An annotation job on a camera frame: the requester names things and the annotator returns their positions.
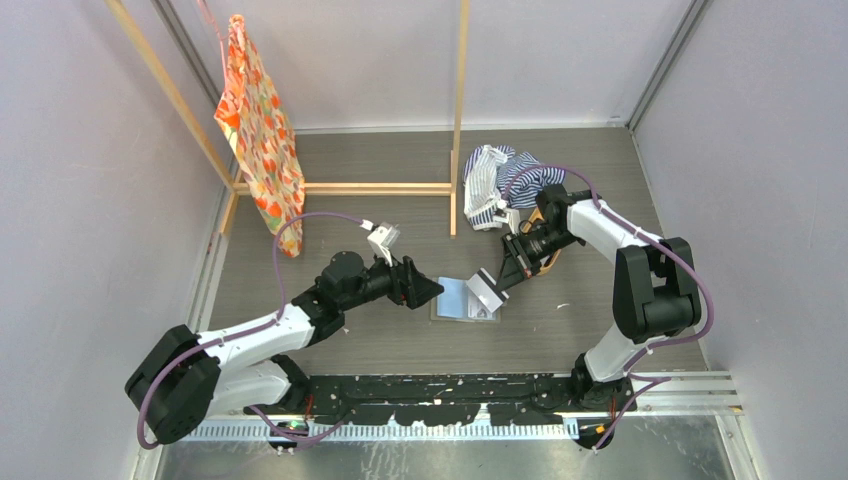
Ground wooden rack frame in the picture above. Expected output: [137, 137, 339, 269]
[105, 0, 471, 238]

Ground yellow oval tray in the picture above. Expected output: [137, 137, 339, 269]
[519, 208, 561, 275]

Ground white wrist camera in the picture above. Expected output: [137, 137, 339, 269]
[493, 199, 521, 234]
[367, 223, 400, 267]

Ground clear grey card holder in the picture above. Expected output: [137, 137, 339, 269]
[430, 277, 501, 324]

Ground aluminium rail frame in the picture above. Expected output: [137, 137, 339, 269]
[132, 370, 763, 480]

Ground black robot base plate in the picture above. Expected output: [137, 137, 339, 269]
[260, 373, 634, 427]

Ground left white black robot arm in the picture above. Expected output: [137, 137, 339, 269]
[124, 251, 444, 450]

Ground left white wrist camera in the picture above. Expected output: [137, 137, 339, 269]
[367, 223, 400, 267]

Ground blue white striped cloth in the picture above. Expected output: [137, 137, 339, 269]
[462, 145, 567, 231]

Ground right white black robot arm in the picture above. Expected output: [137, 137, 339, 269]
[478, 185, 702, 411]

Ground orange floral cloth bag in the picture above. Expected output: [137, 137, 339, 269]
[214, 14, 306, 258]

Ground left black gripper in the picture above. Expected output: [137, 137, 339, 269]
[340, 246, 442, 312]

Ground silver VIP card front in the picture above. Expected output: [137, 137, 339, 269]
[466, 297, 498, 322]

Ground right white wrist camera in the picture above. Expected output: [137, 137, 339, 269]
[493, 199, 521, 234]

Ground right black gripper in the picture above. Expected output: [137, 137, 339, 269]
[496, 225, 580, 293]

